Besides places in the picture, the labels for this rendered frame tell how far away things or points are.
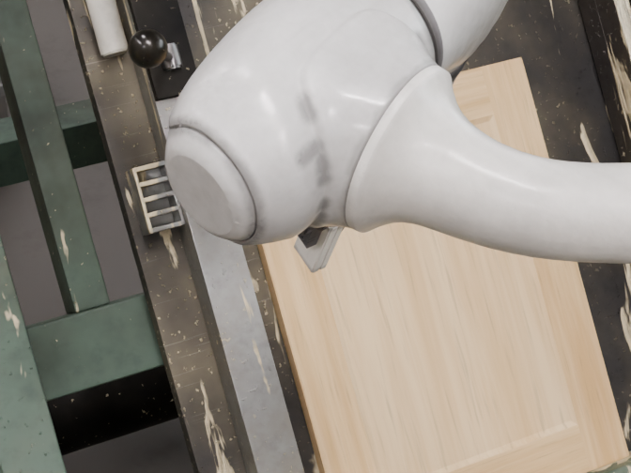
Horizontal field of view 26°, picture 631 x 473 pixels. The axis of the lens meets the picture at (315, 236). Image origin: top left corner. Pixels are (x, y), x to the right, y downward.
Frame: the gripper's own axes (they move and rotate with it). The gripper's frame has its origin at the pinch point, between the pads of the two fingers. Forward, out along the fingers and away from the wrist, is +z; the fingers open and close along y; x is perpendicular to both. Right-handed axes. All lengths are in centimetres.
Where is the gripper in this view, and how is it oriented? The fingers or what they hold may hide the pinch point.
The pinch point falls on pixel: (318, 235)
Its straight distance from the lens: 112.4
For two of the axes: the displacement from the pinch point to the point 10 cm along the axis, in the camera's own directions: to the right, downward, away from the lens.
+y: -8.2, 3.6, -4.5
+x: 5.3, 7.7, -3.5
